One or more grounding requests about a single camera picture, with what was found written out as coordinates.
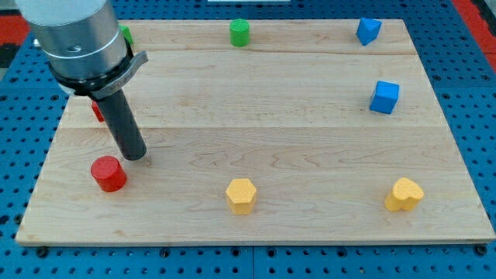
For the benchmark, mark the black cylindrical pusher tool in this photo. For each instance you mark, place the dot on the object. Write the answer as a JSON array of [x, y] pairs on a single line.
[[121, 122]]

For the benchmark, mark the red cylinder block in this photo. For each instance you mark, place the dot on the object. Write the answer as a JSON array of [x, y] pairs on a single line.
[[108, 173]]

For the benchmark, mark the green block behind arm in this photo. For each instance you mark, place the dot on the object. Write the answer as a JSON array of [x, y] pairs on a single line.
[[126, 33]]

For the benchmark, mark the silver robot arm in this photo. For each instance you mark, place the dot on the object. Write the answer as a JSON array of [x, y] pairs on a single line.
[[89, 56]]

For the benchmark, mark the wooden board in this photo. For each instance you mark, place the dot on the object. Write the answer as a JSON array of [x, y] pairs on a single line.
[[290, 111]]

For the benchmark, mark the red block behind tool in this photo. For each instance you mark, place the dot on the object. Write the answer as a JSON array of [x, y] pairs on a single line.
[[99, 116]]

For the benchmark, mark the green cylinder block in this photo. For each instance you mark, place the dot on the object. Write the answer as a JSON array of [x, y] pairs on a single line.
[[239, 32]]

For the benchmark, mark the yellow hexagon block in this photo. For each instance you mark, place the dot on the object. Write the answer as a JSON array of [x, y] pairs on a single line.
[[241, 196]]

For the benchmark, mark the blue triangle block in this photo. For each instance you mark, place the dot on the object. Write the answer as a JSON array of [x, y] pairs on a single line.
[[368, 30]]

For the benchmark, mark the blue cube block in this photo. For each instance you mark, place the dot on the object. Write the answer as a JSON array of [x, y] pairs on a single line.
[[385, 97]]

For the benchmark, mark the yellow heart block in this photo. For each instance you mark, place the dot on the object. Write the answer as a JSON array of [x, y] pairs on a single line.
[[404, 195]]

